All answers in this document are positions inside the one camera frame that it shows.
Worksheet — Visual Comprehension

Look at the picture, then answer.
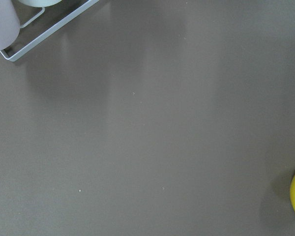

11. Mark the white wire cup rack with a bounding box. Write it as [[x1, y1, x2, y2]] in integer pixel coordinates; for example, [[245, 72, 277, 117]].
[[0, 0, 98, 62]]

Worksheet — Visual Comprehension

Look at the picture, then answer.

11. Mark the pale mint cup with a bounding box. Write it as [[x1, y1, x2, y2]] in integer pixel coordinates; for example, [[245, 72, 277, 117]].
[[19, 0, 61, 7]]

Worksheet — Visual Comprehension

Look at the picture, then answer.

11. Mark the pale pink cup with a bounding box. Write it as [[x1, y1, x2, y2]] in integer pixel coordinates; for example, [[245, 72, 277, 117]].
[[0, 0, 20, 50]]

